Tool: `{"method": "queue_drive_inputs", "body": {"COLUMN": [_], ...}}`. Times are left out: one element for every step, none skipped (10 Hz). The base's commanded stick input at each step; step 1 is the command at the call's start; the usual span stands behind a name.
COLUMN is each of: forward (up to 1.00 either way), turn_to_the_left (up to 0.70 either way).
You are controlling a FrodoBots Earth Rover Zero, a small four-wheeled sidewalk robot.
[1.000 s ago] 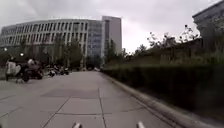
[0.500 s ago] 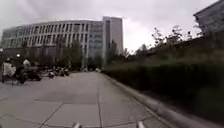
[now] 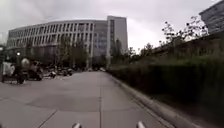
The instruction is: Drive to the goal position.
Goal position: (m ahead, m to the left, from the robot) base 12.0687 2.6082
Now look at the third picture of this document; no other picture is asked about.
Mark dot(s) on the row of parked scooters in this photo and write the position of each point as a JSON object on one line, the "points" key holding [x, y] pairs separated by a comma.
{"points": [[33, 71]]}

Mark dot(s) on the grey stone kerb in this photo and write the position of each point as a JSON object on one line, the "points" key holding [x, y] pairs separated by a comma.
{"points": [[156, 108]]}

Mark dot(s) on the dark green hedge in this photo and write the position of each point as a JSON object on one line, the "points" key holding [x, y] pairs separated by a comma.
{"points": [[173, 80]]}

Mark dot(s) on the grey layered building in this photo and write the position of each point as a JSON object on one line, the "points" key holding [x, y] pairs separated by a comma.
{"points": [[215, 16]]}

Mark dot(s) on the large pale curved building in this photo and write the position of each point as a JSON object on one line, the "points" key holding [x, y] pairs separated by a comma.
{"points": [[66, 30]]}

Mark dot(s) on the row of trees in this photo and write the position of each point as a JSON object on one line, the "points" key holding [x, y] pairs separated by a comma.
{"points": [[75, 53]]}

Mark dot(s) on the grey paved plaza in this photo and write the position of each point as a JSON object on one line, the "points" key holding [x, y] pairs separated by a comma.
{"points": [[83, 100]]}

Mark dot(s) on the sparse thin tree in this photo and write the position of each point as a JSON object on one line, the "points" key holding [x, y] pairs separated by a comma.
{"points": [[168, 30]]}

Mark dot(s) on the robot's own part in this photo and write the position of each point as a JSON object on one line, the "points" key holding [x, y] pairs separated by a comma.
{"points": [[76, 125], [140, 125]]}

